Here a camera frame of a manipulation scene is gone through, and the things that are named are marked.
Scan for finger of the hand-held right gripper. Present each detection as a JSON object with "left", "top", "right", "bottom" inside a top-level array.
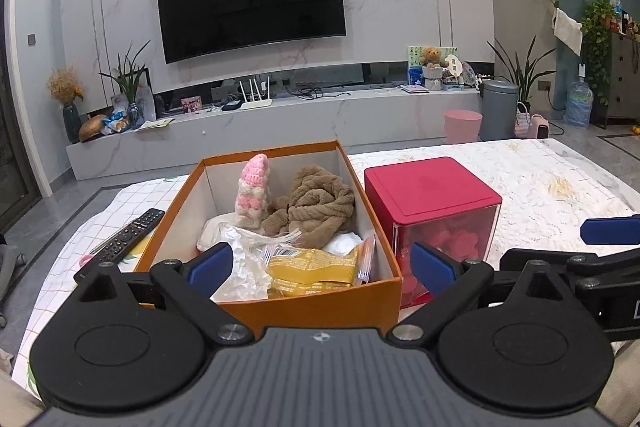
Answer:
[
  {"left": 580, "top": 216, "right": 640, "bottom": 247},
  {"left": 500, "top": 248, "right": 608, "bottom": 284}
]

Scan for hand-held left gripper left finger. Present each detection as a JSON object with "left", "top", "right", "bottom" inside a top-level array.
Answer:
[{"left": 60, "top": 243, "right": 256, "bottom": 348}]

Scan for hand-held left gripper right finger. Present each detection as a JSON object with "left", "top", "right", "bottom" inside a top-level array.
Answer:
[{"left": 385, "top": 241, "right": 588, "bottom": 348}]

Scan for white plastic bag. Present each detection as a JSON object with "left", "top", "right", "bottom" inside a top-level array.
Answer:
[{"left": 209, "top": 224, "right": 301, "bottom": 303}]

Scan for pink crochet toy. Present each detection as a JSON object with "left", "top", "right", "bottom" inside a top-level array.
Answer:
[{"left": 232, "top": 152, "right": 272, "bottom": 236}]

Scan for yellow snack packet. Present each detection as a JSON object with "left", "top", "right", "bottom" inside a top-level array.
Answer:
[{"left": 265, "top": 237, "right": 377, "bottom": 300}]

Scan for orange cardboard box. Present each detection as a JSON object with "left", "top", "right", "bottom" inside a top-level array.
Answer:
[{"left": 132, "top": 139, "right": 403, "bottom": 340}]

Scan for brown towel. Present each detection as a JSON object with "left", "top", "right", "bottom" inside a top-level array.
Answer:
[{"left": 261, "top": 164, "right": 357, "bottom": 250}]

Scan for printed tablecloth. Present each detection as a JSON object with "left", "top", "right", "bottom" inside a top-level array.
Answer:
[{"left": 10, "top": 138, "right": 640, "bottom": 408}]

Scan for red lidded plastic box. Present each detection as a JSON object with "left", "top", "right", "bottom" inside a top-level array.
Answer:
[{"left": 363, "top": 157, "right": 503, "bottom": 310}]

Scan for black TV remote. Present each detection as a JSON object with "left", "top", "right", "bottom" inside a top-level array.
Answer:
[{"left": 74, "top": 208, "right": 166, "bottom": 283}]

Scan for small pink heater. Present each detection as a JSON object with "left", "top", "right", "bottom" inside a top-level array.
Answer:
[{"left": 527, "top": 113, "right": 551, "bottom": 140}]

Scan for blue water jug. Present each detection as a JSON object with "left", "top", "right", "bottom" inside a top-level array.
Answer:
[{"left": 564, "top": 77, "right": 594, "bottom": 129}]

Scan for pink gift bag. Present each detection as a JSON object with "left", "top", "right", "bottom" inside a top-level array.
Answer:
[{"left": 515, "top": 102, "right": 532, "bottom": 139}]

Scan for pink bin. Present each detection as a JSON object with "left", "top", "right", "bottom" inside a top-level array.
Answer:
[{"left": 444, "top": 109, "right": 483, "bottom": 145}]

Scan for grey trash can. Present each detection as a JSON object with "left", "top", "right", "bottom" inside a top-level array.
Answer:
[{"left": 479, "top": 79, "right": 519, "bottom": 142}]

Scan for yellow papers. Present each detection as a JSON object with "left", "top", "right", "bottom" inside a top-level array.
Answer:
[{"left": 134, "top": 117, "right": 175, "bottom": 131}]

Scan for grey dresser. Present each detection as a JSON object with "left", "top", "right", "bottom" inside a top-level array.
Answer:
[{"left": 595, "top": 29, "right": 640, "bottom": 130}]

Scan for grey marble TV console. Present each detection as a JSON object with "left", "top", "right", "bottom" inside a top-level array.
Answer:
[{"left": 66, "top": 87, "right": 483, "bottom": 182}]

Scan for white router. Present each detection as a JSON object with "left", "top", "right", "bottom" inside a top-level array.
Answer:
[{"left": 237, "top": 76, "right": 273, "bottom": 110}]

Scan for blue snack bags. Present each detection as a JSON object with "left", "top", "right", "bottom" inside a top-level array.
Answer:
[{"left": 101, "top": 109, "right": 131, "bottom": 135}]

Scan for long-leaf potted plant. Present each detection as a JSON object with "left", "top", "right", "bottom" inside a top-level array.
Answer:
[{"left": 487, "top": 36, "right": 557, "bottom": 112}]

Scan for leafy green plant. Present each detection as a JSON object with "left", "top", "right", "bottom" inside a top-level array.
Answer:
[{"left": 580, "top": 0, "right": 618, "bottom": 105}]

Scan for blue vase with dried flowers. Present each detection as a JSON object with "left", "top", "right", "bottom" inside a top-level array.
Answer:
[{"left": 46, "top": 66, "right": 85, "bottom": 144}]

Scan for grey office chair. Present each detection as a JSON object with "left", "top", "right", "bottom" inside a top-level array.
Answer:
[{"left": 0, "top": 243, "right": 28, "bottom": 330}]

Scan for white tote bag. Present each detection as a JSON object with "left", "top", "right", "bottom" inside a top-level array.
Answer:
[{"left": 551, "top": 8, "right": 583, "bottom": 56}]

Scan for white round fan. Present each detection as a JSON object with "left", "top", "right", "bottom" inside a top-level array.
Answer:
[{"left": 442, "top": 53, "right": 463, "bottom": 80}]

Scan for green picture board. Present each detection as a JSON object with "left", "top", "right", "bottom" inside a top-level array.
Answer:
[{"left": 407, "top": 46, "right": 458, "bottom": 86}]

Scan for black cables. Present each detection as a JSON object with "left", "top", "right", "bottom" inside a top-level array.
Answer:
[{"left": 295, "top": 82, "right": 351, "bottom": 100}]

